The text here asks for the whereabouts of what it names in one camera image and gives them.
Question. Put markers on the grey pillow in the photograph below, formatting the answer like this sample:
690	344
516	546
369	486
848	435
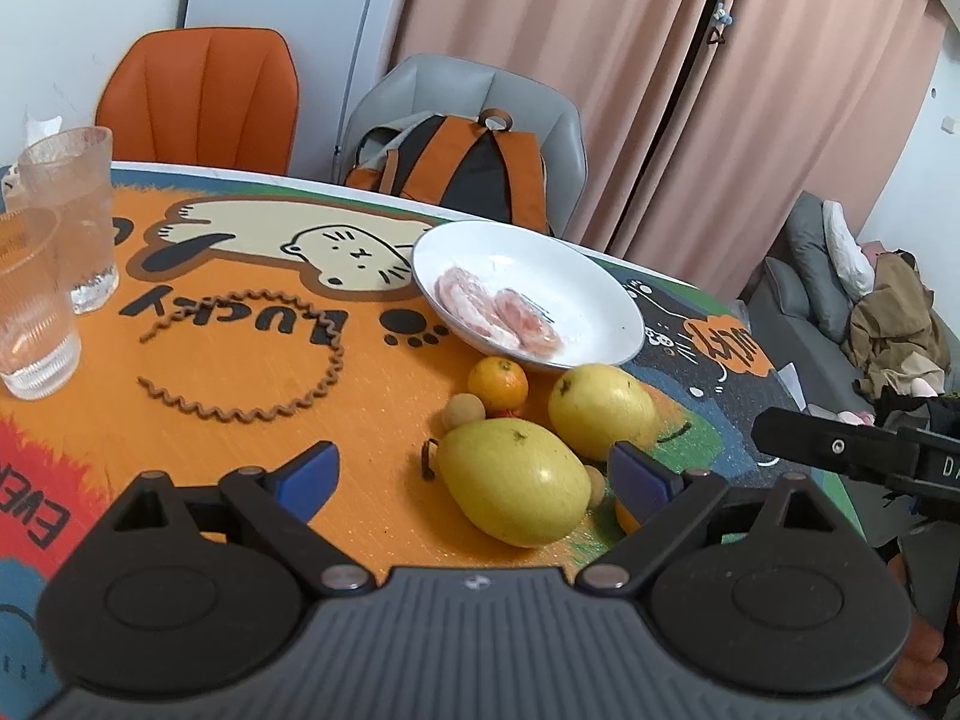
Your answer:
814	240

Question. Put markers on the white plate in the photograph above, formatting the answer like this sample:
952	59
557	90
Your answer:
525	292

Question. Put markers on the grey chair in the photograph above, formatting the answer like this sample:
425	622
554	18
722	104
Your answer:
465	94

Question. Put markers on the white cushion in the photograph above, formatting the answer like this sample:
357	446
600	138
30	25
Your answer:
847	247

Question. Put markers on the cartoon printed table mat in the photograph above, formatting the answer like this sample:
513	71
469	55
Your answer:
247	345

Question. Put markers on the orange chair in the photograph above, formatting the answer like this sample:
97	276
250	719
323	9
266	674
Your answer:
199	97

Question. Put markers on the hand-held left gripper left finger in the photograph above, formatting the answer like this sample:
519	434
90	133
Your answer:
307	474

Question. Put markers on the small brown longan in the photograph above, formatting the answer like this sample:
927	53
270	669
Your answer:
595	486
465	414

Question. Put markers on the clear ribbed glass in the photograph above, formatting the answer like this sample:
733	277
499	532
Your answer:
34	315
71	217

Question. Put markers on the pink curtain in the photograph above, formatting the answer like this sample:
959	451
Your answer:
660	90

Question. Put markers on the orange and black backpack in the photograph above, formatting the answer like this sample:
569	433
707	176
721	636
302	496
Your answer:
457	165

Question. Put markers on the small curtain clip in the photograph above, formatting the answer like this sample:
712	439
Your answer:
723	15

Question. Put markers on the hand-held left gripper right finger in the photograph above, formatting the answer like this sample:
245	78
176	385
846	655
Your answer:
637	480

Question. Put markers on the person's right hand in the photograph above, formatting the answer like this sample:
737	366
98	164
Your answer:
921	664

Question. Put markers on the white paper sheet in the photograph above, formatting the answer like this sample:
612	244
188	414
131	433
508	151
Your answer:
789	379

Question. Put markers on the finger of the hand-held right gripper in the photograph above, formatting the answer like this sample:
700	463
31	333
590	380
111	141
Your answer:
825	444

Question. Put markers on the mandarin orange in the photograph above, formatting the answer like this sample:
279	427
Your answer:
498	384
624	519

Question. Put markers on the grey sofa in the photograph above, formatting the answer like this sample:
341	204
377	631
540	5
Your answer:
802	330

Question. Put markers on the white tissue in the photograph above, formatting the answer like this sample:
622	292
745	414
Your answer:
43	129

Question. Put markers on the brown clothing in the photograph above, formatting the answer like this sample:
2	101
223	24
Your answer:
896	330

